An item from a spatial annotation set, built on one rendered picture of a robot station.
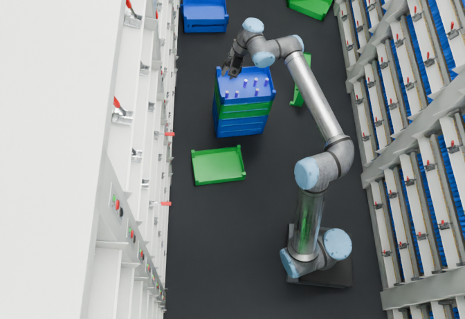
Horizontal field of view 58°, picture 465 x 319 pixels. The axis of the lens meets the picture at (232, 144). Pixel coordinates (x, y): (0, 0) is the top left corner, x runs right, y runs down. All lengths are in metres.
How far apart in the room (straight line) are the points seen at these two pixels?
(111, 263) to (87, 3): 0.46
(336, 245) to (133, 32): 1.45
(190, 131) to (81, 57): 2.00
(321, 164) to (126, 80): 0.89
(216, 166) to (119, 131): 1.69
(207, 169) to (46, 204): 1.99
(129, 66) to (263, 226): 1.66
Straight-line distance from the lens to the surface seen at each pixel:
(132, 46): 1.04
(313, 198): 1.71
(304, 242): 1.94
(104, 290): 0.82
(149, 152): 1.33
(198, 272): 2.39
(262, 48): 1.83
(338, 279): 2.39
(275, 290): 2.42
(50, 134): 0.65
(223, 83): 2.37
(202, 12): 3.14
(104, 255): 0.83
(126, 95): 0.96
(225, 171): 2.55
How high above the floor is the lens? 2.36
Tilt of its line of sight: 63 degrees down
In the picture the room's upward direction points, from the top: 12 degrees clockwise
